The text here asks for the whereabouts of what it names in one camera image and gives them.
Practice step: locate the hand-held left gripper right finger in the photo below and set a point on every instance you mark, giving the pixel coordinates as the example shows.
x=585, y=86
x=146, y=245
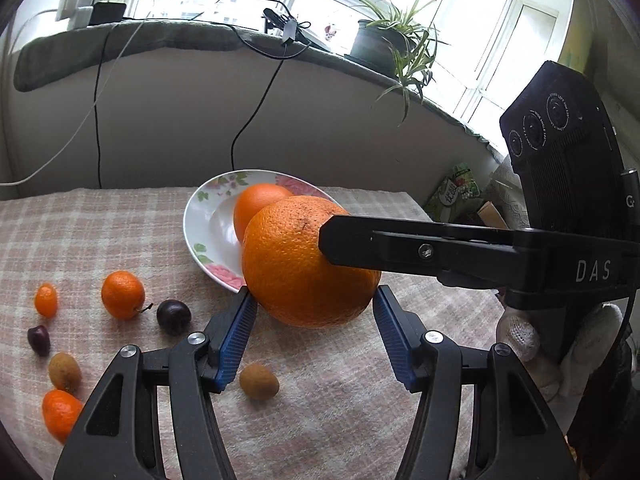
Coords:
x=392, y=340

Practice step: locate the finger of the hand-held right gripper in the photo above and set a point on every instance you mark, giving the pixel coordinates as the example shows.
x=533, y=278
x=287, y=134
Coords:
x=425, y=251

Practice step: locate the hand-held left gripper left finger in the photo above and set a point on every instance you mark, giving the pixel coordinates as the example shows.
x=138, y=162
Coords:
x=235, y=340

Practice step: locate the small brown fruit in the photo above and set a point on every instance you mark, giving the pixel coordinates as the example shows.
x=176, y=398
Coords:
x=65, y=372
x=259, y=381

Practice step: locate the dark cherry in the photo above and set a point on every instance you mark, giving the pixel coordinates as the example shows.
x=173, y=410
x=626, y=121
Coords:
x=38, y=341
x=174, y=317

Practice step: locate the large orange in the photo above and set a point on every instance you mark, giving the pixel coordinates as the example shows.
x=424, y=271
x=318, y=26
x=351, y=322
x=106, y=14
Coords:
x=285, y=270

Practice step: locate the white floral plate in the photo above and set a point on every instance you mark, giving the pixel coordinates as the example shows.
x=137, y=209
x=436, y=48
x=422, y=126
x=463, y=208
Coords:
x=210, y=230

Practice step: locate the tangerine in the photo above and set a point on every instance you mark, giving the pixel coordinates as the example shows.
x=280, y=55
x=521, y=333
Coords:
x=59, y=412
x=122, y=295

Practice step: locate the person's right hand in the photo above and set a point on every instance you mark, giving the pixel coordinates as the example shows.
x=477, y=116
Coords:
x=520, y=335

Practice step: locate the white knitted cloth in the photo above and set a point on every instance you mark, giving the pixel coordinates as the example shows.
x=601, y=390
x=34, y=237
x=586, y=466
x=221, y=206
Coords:
x=510, y=195

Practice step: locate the green printed box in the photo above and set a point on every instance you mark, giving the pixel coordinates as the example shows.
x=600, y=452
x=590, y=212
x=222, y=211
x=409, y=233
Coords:
x=452, y=192

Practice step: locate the beige checked tablecloth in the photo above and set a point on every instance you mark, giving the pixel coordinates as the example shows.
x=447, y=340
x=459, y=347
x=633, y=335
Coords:
x=325, y=420

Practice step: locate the medium orange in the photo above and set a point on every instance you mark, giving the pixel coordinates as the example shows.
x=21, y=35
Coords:
x=255, y=205

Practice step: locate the small orange kumquat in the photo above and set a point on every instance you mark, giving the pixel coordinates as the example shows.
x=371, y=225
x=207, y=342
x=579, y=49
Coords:
x=46, y=300

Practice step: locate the potted spider plant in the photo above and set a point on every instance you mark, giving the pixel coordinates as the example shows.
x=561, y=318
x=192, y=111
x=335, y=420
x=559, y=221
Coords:
x=372, y=42

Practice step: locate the small red white ornament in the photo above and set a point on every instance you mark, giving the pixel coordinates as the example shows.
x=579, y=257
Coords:
x=331, y=33

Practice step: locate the black elongated device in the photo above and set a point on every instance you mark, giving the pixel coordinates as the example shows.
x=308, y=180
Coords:
x=295, y=27

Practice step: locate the grey windowsill cloth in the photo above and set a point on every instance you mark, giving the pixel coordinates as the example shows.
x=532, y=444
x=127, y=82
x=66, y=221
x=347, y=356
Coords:
x=150, y=35

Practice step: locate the black power adapter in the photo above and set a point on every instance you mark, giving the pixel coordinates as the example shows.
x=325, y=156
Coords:
x=107, y=12

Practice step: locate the white power strip with plugs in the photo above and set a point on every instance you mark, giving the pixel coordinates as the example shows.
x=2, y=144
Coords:
x=75, y=10

